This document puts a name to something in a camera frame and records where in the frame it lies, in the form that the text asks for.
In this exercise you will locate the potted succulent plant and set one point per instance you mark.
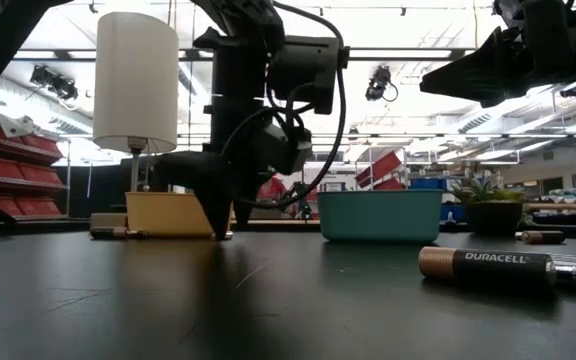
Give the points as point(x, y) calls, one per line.
point(493, 215)

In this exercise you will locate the shelf with red bins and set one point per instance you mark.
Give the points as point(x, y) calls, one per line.
point(18, 170)

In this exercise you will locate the teal plastic bin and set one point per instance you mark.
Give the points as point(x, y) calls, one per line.
point(378, 215)

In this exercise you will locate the black ceiling spotlight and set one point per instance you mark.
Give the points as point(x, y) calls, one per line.
point(60, 86)

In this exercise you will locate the black ceiling camera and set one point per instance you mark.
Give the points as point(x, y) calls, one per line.
point(378, 82)

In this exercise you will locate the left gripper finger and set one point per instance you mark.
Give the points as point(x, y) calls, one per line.
point(249, 210)
point(203, 180)

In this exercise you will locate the dark partition panel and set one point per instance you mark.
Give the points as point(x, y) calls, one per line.
point(108, 185)

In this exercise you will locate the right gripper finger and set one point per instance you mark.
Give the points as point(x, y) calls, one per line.
point(488, 75)

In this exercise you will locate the red tilted bin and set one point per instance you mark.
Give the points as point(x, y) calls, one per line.
point(380, 167)

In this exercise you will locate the blue storage bin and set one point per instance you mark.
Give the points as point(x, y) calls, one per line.
point(428, 184)
point(450, 211)

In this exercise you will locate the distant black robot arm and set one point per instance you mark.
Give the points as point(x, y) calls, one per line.
point(302, 200)

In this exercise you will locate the yellow plastic bin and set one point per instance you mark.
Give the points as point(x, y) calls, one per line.
point(163, 215)

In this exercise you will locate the wooden workbench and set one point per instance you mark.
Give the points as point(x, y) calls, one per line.
point(568, 205)

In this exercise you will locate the white lamp with wooden base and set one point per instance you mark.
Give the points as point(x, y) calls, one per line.
point(135, 80)

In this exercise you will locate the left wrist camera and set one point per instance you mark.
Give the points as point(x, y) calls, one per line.
point(288, 150)

